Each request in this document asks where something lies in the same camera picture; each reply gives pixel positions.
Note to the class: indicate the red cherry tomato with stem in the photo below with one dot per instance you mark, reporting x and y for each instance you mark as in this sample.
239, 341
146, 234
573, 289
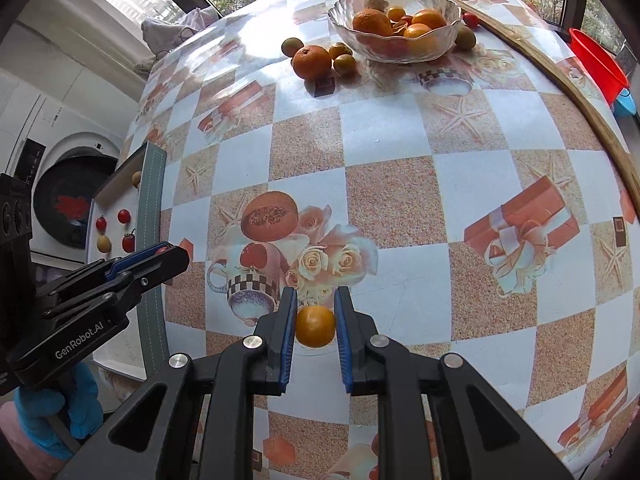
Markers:
129, 242

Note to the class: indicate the yellow cherry tomato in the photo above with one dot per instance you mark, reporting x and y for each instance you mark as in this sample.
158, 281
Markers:
315, 326

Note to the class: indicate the green-brown fruit by orange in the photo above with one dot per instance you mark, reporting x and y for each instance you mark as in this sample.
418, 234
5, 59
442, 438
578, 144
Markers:
290, 46

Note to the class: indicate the tan longan fruit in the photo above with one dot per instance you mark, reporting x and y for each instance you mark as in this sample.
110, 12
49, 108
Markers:
104, 244

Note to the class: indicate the orange on table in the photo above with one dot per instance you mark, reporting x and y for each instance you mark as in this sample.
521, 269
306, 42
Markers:
312, 62

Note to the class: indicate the blue plastic item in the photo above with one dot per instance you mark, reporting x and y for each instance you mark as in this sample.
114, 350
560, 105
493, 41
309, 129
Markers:
624, 105

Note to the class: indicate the large orange in bowl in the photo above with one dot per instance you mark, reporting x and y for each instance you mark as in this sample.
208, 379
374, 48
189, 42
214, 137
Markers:
372, 21

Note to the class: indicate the long wooden curved stick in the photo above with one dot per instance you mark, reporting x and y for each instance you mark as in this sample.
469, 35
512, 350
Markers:
553, 130

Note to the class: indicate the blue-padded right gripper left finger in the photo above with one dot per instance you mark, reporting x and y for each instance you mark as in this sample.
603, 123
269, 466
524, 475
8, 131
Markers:
195, 418

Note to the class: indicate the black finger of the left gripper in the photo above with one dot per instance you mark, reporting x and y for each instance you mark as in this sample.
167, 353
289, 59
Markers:
140, 272

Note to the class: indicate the green-brown fruit beside bowl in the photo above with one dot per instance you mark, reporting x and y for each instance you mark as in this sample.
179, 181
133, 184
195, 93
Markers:
466, 39

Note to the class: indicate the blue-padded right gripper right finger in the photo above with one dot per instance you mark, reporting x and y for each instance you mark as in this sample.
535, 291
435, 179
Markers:
435, 412

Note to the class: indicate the clear glass fruit bowl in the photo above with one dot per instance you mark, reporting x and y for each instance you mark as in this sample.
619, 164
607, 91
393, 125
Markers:
424, 30

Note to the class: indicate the small yellow-green fruit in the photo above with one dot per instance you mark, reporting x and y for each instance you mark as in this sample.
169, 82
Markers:
345, 65
339, 48

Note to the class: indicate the blue gloved hand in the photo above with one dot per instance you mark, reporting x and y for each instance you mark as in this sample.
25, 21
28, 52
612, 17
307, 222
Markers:
80, 402

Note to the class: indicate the grey-edged white tray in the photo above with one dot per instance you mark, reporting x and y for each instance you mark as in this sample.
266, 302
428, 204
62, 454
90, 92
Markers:
135, 352

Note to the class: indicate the white cloth on sill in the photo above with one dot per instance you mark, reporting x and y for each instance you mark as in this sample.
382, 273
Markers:
163, 37

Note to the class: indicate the white washing machine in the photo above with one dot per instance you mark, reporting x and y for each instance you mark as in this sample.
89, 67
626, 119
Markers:
64, 158

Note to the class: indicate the red tomato behind bowl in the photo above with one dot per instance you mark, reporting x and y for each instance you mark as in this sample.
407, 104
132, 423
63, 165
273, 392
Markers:
471, 20

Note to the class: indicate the red plastic basin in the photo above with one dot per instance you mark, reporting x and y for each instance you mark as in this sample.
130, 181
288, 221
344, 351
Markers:
600, 65

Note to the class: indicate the tan longan by stick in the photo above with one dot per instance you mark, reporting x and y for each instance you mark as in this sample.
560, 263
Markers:
136, 179

